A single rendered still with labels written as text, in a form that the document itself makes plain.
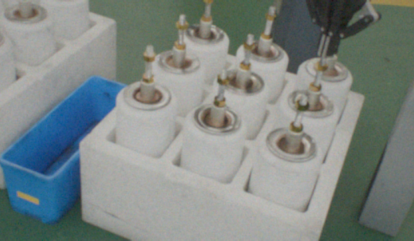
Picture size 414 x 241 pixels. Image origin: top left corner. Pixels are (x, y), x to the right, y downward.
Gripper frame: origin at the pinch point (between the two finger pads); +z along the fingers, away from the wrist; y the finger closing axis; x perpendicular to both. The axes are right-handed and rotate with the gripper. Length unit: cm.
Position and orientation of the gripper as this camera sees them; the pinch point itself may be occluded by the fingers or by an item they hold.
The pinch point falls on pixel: (328, 45)
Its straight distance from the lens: 84.6
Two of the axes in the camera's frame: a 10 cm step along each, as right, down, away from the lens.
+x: -7.7, 3.2, -5.5
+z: -1.0, 7.9, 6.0
